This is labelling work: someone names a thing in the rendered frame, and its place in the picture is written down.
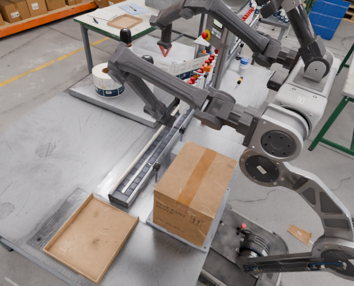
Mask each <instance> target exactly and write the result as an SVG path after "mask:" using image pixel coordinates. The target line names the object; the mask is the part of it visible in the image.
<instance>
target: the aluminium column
mask: <svg viewBox="0 0 354 286"><path fill-rule="evenodd" d="M230 9H231V10H232V11H233V12H234V13H235V14H236V15H237V16H238V13H239V10H237V9H232V8H230ZM232 37H233V33H232V32H231V31H229V30H228V29H227V28H226V27H224V32H223V37H222V42H221V43H222V44H226V45H229V44H230V43H231V41H232ZM229 50H230V48H229V49H228V50H226V49H222V48H220V50H219V55H218V60H217V63H216V68H215V73H214V78H213V82H212V86H211V87H213V88H215V89H216V90H219V89H220V84H221V81H222V77H223V73H224V68H225V65H226V61H227V57H228V53H229Z"/></svg>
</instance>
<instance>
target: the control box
mask: <svg viewBox="0 0 354 286"><path fill-rule="evenodd" d="M238 16H239V17H240V18H241V17H242V14H241V13H238ZM213 22H214V18H213V17H211V16H209V15H207V21H206V27H205V32H206V33H208V37H207V38H206V39H204V40H206V41H207V42H208V43H209V44H211V45H212V46H213V47H215V48H216V49H217V50H220V47H221V44H222V43H221V42H222V37H223V32H224V26H223V29H220V28H219V27H217V26H216V25H214V24H213ZM212 27H214V28H216V29H217V30H219V31H220V32H222V36H221V39H220V40H219V39H218V38H217V37H215V36H214V35H213V34H211V30H212ZM235 40H236V36H235V35H234V34H233V37H232V41H231V44H230V50H232V49H233V48H234V45H235Z"/></svg>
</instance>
